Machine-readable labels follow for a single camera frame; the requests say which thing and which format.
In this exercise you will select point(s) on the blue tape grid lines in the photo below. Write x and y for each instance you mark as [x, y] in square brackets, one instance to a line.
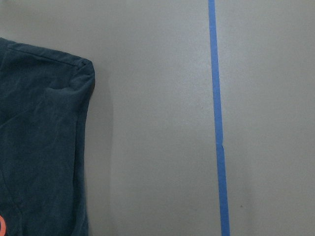
[221, 169]

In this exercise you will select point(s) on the black printed t-shirt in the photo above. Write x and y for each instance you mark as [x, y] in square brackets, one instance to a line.
[44, 99]

